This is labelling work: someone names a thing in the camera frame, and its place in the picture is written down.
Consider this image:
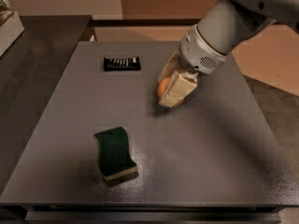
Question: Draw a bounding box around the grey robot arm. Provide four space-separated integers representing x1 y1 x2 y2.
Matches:
157 0 299 107

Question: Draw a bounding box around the green kitchen sponge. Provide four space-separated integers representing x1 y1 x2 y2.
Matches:
93 127 138 182

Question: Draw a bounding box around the white box on counter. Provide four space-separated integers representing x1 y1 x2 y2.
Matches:
0 12 24 57

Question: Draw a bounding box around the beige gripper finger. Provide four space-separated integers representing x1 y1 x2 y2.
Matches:
157 51 179 82
161 69 198 106

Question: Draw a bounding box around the dark side counter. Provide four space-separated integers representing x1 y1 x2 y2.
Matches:
0 15 92 193

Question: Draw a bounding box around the orange ball fruit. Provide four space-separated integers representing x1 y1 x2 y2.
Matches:
157 77 184 107

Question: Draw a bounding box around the black snack bar wrapper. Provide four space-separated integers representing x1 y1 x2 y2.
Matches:
104 57 141 72

